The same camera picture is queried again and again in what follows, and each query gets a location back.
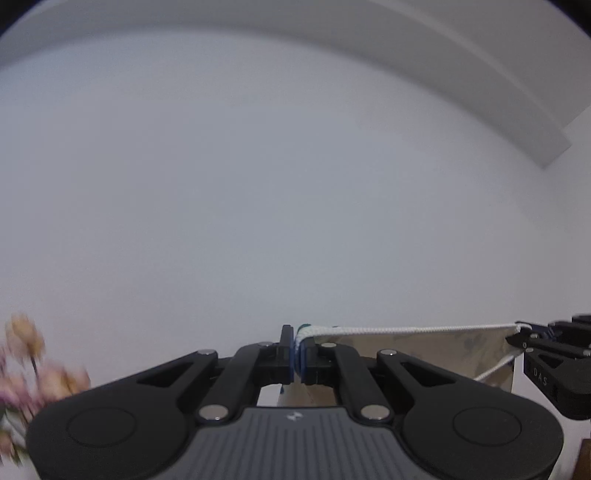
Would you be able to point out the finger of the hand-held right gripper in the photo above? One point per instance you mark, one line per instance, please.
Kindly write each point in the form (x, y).
(570, 328)
(531, 344)

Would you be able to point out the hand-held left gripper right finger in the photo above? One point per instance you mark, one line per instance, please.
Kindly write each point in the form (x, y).
(309, 364)

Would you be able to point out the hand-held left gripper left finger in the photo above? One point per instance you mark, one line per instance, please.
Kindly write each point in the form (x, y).
(285, 355)

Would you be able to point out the cream teal floral dress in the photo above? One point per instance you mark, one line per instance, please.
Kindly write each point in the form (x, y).
(415, 350)

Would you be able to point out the dried rose bouquet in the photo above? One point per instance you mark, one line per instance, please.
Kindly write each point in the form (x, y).
(51, 383)

